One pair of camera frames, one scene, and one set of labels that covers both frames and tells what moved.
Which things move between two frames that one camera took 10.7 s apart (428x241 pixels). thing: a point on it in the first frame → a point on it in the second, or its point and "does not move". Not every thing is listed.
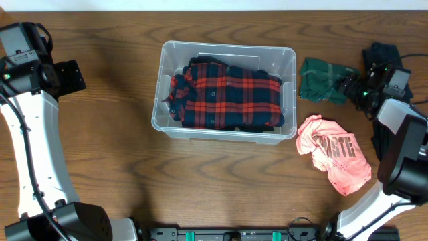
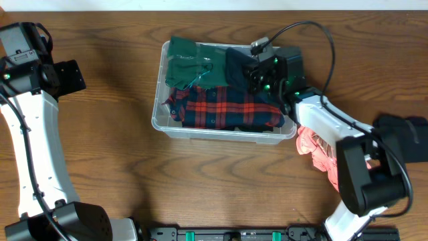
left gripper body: [69, 77] does not move
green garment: [319, 81] → [190, 64]
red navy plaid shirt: [214, 95] does not move
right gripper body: [358, 92] → [268, 79]
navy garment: [385, 54] → [236, 63]
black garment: [210, 59] does not move
